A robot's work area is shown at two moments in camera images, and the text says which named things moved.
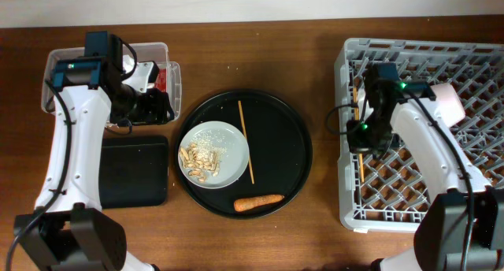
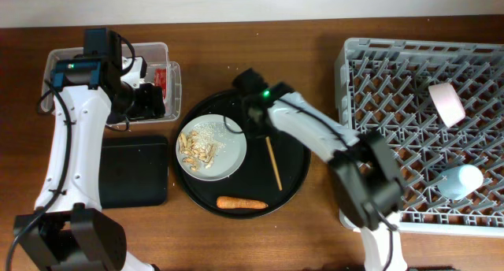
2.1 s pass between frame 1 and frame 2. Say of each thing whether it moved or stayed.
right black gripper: moved
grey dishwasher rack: stayed
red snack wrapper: stayed
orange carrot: moved
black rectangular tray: stayed
